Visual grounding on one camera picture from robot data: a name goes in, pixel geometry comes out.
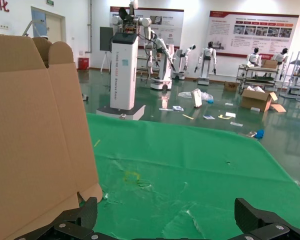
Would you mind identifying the red bin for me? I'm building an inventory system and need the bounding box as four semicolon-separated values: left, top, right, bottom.
77;57;90;71

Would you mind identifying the metal shelf cart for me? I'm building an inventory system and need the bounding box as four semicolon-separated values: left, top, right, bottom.
236;63;281;92

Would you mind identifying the beige door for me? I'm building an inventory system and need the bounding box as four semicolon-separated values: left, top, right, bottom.
31;6;66;47

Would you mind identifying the wide red framed wall poster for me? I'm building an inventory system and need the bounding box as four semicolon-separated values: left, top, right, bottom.
208;10;300;58

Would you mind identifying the white paper bag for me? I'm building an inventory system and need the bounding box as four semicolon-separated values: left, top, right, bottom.
191;89;204;109

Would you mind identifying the clear plastic wrap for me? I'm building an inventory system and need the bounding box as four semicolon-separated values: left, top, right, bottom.
177;88;214;102

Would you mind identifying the green table cloth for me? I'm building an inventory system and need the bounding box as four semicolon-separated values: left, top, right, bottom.
86;112;300;240

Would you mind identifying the metal shelf rack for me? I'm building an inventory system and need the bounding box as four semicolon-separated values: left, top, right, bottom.
279;51;300;99

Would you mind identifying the large open cardboard carton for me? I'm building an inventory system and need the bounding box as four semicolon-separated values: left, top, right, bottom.
240;85;279;112

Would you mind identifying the brown cardboard box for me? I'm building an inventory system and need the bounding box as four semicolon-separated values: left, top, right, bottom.
0;34;103;240
31;36;53;68

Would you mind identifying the white black humanoid robot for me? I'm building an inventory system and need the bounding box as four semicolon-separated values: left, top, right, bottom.
172;44;197;81
272;48;289;81
246;47;263;68
194;41;217;86

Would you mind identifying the white column mobile robot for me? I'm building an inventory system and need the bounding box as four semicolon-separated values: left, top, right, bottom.
96;32;146;121

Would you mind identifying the small cardboard carton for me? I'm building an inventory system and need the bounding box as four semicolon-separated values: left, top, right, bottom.
224;81;240;92

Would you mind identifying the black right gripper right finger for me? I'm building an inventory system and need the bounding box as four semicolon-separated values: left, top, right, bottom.
234;197;300;240

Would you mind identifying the white wheeled robot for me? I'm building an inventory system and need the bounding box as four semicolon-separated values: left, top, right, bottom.
149;31;177;91

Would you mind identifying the black screen on stand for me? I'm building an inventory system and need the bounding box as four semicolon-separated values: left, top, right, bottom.
99;26;114;73

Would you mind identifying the grey wall pipe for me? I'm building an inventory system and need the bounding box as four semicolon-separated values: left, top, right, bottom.
88;0;94;54

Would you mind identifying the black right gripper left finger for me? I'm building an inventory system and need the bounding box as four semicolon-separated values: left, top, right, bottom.
13;196;101;240

